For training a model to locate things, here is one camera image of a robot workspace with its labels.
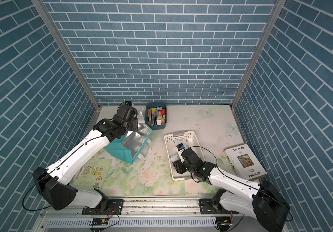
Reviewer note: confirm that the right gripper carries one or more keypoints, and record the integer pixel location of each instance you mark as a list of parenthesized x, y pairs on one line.
[(178, 166)]

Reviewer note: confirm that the white perforated plastic basket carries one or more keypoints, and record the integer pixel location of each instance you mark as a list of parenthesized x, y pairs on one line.
[(175, 144)]

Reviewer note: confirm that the white furniture book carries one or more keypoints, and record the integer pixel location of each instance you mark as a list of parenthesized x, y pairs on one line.
[(244, 162)]

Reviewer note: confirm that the floral table mat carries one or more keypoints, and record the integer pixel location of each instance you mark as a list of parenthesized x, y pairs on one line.
[(148, 177)]

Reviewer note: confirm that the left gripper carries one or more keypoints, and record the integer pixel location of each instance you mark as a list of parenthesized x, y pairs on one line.
[(135, 121)]

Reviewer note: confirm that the teal insulated delivery bag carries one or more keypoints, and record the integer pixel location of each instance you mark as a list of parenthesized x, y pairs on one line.
[(129, 146)]

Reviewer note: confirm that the dark teal storage bin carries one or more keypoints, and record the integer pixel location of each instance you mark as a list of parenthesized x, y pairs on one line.
[(156, 121)]

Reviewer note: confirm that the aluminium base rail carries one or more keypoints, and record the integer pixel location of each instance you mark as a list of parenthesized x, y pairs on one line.
[(140, 206)]

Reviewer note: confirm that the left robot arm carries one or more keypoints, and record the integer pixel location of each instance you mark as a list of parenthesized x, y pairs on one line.
[(53, 182)]

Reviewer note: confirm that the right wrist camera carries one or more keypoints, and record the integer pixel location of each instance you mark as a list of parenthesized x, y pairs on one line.
[(180, 147)]

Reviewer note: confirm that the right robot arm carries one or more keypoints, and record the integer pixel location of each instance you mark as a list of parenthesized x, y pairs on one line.
[(261, 201)]

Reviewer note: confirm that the green children's booklet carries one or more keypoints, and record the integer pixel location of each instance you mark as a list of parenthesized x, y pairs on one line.
[(92, 175)]

